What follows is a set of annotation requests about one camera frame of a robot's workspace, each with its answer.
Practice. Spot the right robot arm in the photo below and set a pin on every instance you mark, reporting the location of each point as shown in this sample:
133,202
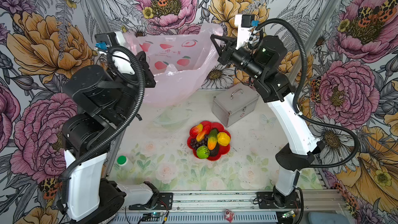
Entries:
278,93

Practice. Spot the small pink red object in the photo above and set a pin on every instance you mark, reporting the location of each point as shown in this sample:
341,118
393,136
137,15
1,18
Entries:
229,215

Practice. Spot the aluminium front rail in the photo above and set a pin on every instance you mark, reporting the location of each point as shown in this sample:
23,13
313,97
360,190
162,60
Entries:
247,201

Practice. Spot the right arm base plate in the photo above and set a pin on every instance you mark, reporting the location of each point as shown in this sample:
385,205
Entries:
276,200

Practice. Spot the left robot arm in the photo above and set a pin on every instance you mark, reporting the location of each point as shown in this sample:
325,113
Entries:
108,100

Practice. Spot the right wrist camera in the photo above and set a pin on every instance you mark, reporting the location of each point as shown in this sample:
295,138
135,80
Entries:
246,25

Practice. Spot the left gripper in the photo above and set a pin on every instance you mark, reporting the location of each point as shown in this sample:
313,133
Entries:
150,81

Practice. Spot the red yellow peach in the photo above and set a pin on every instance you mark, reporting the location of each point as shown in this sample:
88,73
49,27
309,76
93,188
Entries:
196,130

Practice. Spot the red orange mango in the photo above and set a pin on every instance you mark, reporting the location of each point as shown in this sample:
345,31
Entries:
205,131

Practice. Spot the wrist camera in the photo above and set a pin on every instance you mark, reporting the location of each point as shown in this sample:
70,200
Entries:
246,25
106,40

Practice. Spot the pink plastic bag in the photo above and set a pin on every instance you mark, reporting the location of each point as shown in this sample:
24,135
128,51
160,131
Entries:
179,63

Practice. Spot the green circuit board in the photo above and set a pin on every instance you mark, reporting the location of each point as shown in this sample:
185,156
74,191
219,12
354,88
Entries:
153,216

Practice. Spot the silver metal case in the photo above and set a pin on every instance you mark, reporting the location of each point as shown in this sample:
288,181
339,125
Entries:
234,104

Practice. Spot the green orange papaya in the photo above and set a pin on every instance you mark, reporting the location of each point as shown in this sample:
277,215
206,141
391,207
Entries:
212,139

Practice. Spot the dark grape bunch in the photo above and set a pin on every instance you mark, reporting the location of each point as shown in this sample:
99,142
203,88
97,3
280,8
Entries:
194,144

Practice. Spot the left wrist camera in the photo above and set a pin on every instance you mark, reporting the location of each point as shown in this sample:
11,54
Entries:
106,40

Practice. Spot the green apple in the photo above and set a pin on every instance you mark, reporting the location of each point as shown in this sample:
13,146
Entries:
203,152

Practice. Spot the white perforated cable duct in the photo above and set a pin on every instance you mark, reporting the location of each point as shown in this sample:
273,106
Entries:
199,218

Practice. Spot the green capped white bottle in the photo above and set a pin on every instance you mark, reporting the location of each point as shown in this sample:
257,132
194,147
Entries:
124,163

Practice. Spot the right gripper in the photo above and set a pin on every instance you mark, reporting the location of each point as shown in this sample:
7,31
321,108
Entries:
228,50

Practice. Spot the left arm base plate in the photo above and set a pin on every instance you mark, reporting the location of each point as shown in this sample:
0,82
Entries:
152,201

